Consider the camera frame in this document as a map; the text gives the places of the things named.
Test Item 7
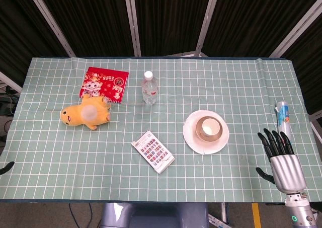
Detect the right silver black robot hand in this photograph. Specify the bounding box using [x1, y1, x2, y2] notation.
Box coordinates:
[255, 128, 307, 194]

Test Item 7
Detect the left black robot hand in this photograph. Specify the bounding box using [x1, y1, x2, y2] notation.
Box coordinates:
[0, 161, 15, 175]

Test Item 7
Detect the small white paper cup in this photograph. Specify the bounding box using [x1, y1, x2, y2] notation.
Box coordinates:
[201, 119, 220, 136]

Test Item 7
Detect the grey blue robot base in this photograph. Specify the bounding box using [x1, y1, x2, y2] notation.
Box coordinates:
[99, 202, 210, 228]

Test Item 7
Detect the beige bowl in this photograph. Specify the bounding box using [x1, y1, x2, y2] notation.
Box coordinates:
[195, 116, 223, 142]

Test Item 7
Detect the white plate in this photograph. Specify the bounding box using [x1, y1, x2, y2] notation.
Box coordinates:
[183, 109, 230, 155]

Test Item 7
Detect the yellow plush duck toy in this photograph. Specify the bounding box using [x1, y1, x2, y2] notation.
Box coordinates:
[59, 94, 112, 131]

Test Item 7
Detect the red cartoon calendar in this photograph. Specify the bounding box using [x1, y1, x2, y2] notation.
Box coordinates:
[79, 66, 129, 104]

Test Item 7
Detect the white printed card box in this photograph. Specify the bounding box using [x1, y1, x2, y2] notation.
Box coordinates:
[131, 130, 176, 174]

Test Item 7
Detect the green checked tablecloth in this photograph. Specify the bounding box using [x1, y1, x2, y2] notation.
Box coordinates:
[0, 56, 322, 203]

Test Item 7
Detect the clear plastic water bottle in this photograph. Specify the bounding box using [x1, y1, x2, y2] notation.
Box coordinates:
[141, 70, 159, 105]

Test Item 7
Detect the white metal frame post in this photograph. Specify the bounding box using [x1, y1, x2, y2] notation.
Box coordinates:
[195, 0, 222, 57]
[123, 0, 142, 57]
[24, 0, 76, 57]
[269, 0, 322, 58]

